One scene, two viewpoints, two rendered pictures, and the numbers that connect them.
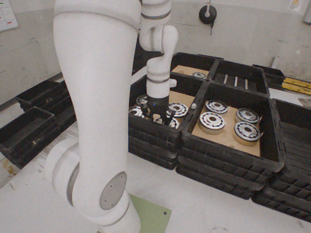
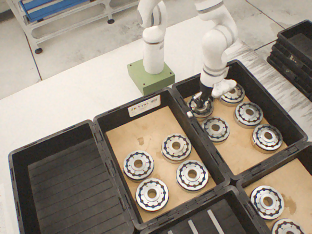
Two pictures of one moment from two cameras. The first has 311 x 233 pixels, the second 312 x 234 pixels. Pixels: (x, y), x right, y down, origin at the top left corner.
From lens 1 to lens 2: 0.89 m
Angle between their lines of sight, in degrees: 75
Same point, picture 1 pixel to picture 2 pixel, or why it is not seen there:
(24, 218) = (194, 35)
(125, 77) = not seen: outside the picture
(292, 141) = (87, 210)
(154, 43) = not seen: hidden behind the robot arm
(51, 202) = (197, 48)
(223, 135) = (156, 149)
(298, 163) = (77, 179)
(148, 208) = (152, 79)
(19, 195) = not seen: hidden behind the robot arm
